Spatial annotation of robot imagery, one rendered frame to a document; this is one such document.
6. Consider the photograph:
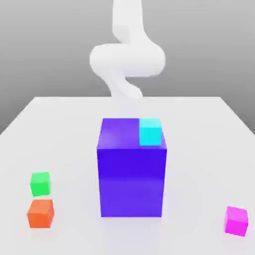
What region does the small cyan cube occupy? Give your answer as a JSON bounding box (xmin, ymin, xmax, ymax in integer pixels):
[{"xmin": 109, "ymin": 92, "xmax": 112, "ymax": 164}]
[{"xmin": 138, "ymin": 118, "xmax": 162, "ymax": 146}]

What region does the small green cube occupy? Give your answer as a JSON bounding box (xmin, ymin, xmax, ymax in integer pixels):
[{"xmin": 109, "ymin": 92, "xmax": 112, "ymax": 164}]
[{"xmin": 29, "ymin": 171, "xmax": 52, "ymax": 197}]

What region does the small orange cube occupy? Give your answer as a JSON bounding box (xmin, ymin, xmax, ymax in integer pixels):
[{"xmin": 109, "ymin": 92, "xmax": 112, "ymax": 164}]
[{"xmin": 27, "ymin": 199, "xmax": 55, "ymax": 229}]

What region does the small magenta cube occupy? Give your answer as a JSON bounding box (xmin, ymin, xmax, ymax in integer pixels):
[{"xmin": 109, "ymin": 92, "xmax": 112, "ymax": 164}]
[{"xmin": 225, "ymin": 206, "xmax": 249, "ymax": 237}]

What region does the large purple box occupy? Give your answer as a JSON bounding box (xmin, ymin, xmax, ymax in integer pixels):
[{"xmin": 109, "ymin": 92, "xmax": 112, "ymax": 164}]
[{"xmin": 96, "ymin": 118, "xmax": 167, "ymax": 218}]

